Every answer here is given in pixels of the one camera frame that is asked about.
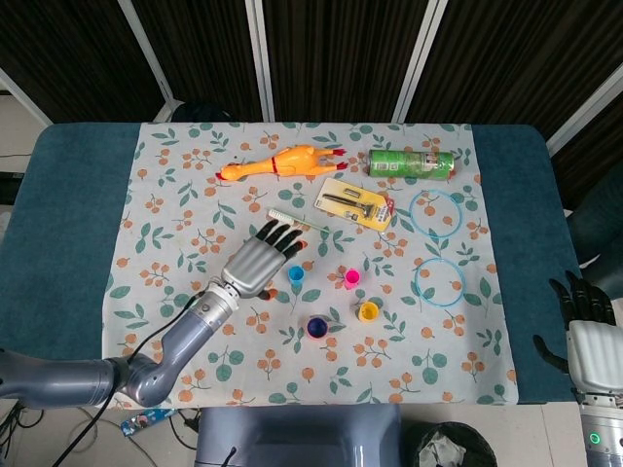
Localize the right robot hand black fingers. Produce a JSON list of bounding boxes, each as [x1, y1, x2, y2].
[[532, 269, 623, 393]]

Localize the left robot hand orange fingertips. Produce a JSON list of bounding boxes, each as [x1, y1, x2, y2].
[[221, 218, 309, 303]]

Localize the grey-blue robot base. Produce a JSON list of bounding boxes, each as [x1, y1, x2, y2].
[[194, 403, 403, 467]]

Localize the large orange plastic cup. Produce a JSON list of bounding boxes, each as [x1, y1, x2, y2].
[[306, 314, 328, 342]]

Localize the green toothbrush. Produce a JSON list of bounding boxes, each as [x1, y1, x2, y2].
[[268, 208, 331, 234]]

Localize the floral print tablecloth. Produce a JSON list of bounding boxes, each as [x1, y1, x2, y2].
[[99, 121, 520, 410]]

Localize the yellow rubber chicken toy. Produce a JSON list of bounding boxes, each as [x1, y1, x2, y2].
[[217, 143, 350, 185]]

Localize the razor on yellow card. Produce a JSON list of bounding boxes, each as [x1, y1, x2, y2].
[[314, 176, 396, 232]]

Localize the black trash bin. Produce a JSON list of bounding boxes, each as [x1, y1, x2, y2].
[[403, 420, 497, 467]]

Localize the black bag behind table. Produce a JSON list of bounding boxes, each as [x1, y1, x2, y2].
[[172, 99, 235, 124]]

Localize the colourful snack packet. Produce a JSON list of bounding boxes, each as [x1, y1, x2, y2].
[[120, 407, 177, 438]]

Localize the green chip can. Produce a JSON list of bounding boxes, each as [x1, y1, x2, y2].
[[367, 148, 458, 180]]

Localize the teal table cover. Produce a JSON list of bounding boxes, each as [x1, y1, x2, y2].
[[0, 121, 609, 406]]

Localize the dark slatted partition panel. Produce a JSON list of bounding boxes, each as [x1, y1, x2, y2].
[[0, 0, 169, 126], [130, 0, 267, 123], [406, 0, 623, 142], [262, 0, 432, 123]]

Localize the black floor device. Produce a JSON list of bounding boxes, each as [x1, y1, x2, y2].
[[0, 170, 24, 206]]

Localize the thin blue plastic ring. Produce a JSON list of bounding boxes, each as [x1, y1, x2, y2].
[[414, 257, 466, 308], [408, 189, 462, 239]]

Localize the black floor cable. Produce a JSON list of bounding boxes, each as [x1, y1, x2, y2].
[[167, 407, 202, 451]]

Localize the white partition post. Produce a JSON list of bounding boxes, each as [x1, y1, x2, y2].
[[116, 0, 184, 123], [244, 0, 275, 123], [545, 61, 623, 155], [0, 66, 54, 127], [391, 0, 448, 123]]

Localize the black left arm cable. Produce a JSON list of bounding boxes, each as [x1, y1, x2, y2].
[[51, 290, 205, 467]]

